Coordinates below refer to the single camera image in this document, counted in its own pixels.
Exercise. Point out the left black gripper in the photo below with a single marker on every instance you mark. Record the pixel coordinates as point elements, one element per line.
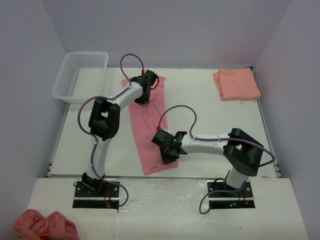
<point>142,101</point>

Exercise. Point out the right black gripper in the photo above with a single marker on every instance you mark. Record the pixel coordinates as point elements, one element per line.
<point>167,160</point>

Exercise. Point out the pink t shirt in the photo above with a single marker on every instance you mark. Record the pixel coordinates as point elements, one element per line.
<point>141,156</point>

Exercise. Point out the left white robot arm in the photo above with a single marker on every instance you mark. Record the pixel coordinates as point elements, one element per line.
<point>104,123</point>

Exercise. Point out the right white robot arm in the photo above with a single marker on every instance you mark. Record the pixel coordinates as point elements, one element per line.
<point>242,151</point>

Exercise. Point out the white plastic basket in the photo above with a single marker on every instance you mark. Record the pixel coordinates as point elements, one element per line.
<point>81,76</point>

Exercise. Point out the folded salmon t shirt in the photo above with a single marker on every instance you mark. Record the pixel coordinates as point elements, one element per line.
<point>236,84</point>

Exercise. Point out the crumpled salmon shirt pile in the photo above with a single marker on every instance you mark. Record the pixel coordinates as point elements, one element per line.
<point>31,225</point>

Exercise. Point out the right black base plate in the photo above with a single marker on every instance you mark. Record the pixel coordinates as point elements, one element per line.
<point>239,200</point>

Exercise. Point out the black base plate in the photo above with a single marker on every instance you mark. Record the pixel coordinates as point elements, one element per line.
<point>239,200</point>
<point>86,197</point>

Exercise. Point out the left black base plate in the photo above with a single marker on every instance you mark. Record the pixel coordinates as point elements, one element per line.
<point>86,197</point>

